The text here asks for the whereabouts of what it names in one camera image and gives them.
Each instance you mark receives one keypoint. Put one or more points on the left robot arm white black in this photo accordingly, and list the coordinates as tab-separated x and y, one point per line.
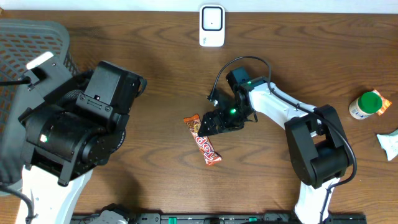
58	162

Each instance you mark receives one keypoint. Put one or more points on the grey plastic shopping basket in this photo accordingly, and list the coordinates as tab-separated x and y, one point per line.
21	42

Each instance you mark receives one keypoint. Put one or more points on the white jar green lid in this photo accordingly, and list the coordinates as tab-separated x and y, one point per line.
366	105

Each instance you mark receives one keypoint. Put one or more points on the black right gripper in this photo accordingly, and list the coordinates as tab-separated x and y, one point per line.
222	122

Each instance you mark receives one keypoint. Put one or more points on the orange tissue pack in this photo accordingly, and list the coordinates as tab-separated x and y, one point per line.
385	103

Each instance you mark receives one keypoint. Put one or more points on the chocolate bar wrapper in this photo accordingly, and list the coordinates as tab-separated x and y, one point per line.
204	144

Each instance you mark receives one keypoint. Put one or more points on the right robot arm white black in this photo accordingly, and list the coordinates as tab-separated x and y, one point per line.
318	147

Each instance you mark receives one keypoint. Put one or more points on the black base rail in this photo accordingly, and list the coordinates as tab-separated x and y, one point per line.
148	218

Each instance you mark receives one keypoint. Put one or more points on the white barcode scanner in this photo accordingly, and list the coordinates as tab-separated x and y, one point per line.
212	25

